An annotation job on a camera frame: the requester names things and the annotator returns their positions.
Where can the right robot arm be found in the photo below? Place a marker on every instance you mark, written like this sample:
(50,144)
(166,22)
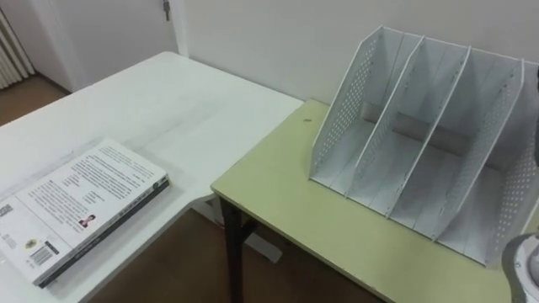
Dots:
(516,269)

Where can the green table with black legs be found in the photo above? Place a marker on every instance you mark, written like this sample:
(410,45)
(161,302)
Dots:
(337,235)

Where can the white standing desk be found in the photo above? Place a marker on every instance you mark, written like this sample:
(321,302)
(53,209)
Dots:
(168,105)

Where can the white perforated file organizer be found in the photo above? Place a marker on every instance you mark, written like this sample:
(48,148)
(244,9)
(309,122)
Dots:
(404,168)

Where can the door key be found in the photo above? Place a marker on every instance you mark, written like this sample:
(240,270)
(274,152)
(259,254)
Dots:
(167,10)

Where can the dark edged book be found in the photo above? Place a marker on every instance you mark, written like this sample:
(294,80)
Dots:
(109,235)

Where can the white room door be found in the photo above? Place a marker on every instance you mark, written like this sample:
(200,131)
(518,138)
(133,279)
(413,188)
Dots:
(109,38)

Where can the white cover book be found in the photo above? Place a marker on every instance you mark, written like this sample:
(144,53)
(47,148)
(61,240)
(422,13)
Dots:
(76,206)

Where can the white radiator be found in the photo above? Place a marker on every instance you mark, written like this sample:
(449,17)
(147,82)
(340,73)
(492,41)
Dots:
(12,59)

